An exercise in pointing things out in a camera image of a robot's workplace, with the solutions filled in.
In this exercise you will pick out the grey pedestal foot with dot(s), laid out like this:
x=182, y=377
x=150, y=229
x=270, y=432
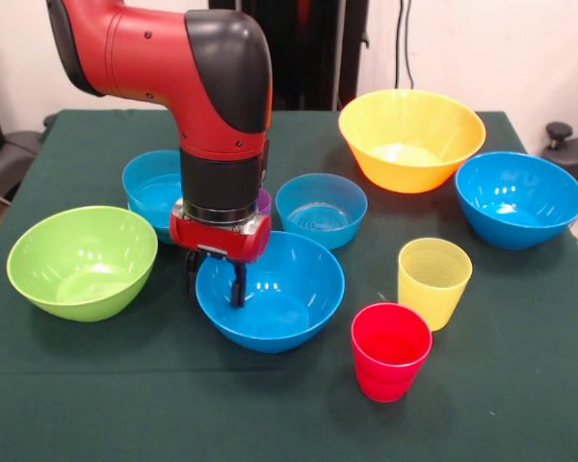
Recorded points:
x=9, y=154
x=573, y=154

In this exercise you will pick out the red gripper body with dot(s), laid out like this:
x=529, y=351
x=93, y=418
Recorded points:
x=221, y=238

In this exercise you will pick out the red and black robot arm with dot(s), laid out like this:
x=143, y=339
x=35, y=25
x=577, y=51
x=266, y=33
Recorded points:
x=212, y=86

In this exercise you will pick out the yellow ribbed plastic cup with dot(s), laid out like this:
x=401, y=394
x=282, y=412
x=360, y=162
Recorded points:
x=433, y=289

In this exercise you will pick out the large yellow plastic bowl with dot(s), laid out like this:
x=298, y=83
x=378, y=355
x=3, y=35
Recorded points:
x=414, y=144

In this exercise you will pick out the red plastic cup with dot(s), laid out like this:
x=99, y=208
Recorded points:
x=390, y=356

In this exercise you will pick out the large green plastic bowl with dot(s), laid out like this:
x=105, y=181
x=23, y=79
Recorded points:
x=82, y=260

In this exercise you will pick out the dark green tablecloth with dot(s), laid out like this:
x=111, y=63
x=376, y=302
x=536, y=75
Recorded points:
x=289, y=423

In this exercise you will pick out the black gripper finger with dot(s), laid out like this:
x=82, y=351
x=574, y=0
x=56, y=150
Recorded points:
x=237, y=286
x=192, y=269

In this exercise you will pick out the small blue flat-bottomed bowl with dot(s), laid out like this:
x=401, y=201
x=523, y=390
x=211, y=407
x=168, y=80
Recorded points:
x=149, y=187
x=323, y=212

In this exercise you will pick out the large blue plastic bowl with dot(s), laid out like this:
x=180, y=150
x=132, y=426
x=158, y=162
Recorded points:
x=520, y=202
x=289, y=308

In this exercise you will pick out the purple plastic cup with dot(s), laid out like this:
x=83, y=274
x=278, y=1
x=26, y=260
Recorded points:
x=265, y=202

